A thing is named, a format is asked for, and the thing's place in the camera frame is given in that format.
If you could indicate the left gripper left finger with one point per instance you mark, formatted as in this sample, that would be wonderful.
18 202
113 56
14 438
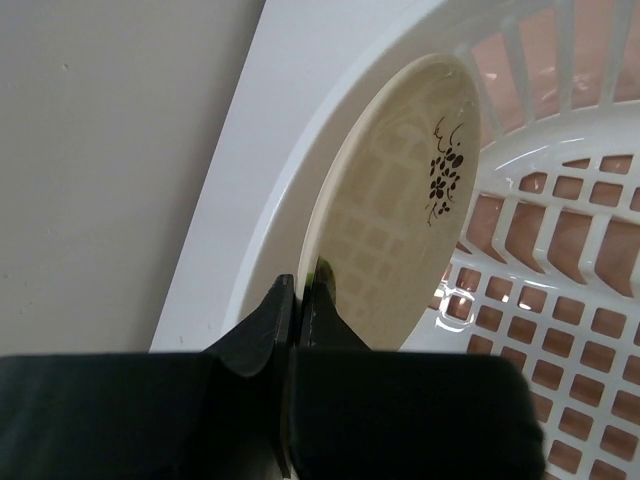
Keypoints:
246 349

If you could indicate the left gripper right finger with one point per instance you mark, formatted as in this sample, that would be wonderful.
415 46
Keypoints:
321 326

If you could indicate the cream floral plate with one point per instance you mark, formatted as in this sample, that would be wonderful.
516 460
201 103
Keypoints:
392 206

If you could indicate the white pink dish rack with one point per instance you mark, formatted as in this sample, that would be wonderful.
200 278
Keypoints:
547 269

